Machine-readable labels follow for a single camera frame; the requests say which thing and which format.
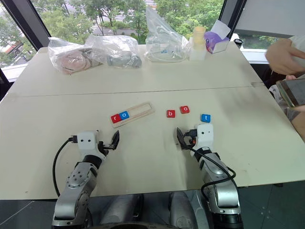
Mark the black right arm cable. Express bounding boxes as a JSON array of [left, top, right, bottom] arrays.
[[187, 142, 239, 210]]

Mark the dark window frame post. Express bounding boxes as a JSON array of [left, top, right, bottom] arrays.
[[218, 0, 242, 33], [4, 0, 51, 51]]

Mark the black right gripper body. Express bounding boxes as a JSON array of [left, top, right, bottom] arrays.
[[183, 129, 197, 151]]

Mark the white garment sleeve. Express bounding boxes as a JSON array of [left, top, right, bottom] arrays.
[[288, 34, 305, 61]]

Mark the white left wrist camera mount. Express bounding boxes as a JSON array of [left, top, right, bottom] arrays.
[[76, 130, 108, 158]]

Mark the patterned light clothing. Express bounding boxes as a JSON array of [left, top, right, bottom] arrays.
[[268, 84, 290, 115]]

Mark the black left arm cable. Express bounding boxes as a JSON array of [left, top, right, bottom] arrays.
[[52, 135, 78, 198]]

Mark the white window blind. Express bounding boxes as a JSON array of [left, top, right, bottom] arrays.
[[234, 0, 305, 38]]

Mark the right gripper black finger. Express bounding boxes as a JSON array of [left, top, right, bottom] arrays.
[[176, 126, 186, 150]]

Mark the clear bag with grey item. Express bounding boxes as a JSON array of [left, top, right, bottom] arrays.
[[84, 34, 143, 70]]

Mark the clear bag with pink items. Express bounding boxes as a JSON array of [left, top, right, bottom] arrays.
[[47, 36, 103, 76]]

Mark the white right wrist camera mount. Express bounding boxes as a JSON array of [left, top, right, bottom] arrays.
[[193, 123, 214, 150]]

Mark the tall clear plastic bag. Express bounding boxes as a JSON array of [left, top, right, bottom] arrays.
[[143, 6, 192, 63]]

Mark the wooden letter tray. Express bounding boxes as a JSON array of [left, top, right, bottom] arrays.
[[110, 102, 155, 129]]

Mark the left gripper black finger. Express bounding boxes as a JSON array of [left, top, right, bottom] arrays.
[[111, 130, 120, 151]]

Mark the purple white tissue box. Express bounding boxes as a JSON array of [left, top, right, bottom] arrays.
[[204, 20, 232, 54]]

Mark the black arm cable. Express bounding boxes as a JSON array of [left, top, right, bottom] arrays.
[[187, 142, 239, 210], [52, 135, 78, 198]]

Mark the smartphone with gold case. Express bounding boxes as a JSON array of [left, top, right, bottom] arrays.
[[276, 78, 305, 108]]

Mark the dark grey rounded shape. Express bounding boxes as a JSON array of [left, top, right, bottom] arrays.
[[99, 194, 144, 227]]

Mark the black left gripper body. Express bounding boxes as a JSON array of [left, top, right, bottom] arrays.
[[98, 140, 115, 151]]

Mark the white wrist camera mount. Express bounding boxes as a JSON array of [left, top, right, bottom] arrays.
[[193, 123, 214, 150], [76, 130, 108, 158]]

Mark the person bare hand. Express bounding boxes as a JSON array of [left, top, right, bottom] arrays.
[[285, 74, 305, 82], [265, 38, 305, 76]]

